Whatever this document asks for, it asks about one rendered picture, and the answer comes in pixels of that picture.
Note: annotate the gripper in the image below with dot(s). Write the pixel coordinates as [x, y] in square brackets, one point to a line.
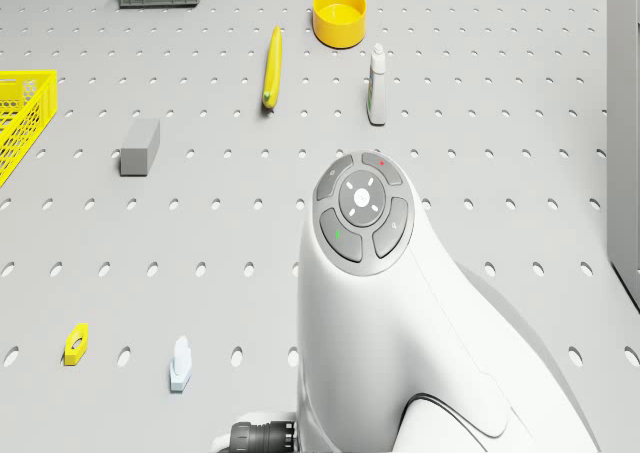
[260, 435]

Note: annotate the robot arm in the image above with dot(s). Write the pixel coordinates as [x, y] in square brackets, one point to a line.
[400, 333]

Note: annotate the white bolt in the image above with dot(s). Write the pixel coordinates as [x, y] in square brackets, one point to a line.
[181, 365]

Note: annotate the yellow nut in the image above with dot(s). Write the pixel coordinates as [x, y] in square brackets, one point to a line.
[70, 353]

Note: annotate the grey cube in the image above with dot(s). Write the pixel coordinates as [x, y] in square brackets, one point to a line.
[137, 155]

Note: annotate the small white bottle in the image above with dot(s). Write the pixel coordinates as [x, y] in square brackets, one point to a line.
[378, 93]

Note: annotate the banana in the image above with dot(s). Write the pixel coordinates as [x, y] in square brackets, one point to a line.
[273, 68]

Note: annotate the yellow basket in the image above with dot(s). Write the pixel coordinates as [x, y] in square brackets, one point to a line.
[42, 103]

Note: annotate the yellow bowl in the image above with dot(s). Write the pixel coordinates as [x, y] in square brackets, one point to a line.
[337, 28]

